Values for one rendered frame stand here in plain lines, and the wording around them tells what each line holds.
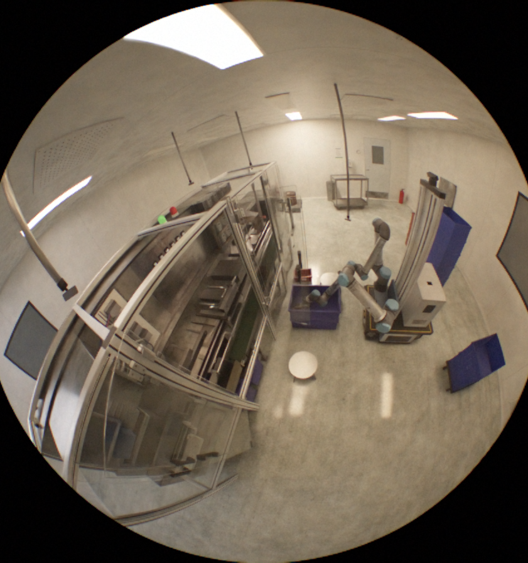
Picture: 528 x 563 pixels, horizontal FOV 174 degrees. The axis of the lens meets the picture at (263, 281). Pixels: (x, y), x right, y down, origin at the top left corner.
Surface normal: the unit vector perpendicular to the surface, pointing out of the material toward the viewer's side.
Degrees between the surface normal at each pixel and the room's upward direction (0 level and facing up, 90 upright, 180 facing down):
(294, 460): 0
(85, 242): 90
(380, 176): 90
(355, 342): 0
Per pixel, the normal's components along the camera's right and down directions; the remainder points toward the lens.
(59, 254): 0.95, 0.02
